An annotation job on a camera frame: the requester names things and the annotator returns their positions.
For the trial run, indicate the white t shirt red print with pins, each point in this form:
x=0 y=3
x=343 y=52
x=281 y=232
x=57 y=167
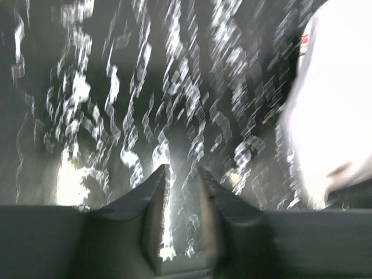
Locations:
x=326 y=120

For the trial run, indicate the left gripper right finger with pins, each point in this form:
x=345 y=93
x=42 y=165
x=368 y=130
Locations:
x=236 y=234

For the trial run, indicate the black patterned table mat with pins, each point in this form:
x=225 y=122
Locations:
x=95 y=95

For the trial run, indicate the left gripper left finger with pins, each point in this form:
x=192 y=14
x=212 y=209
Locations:
x=123 y=237

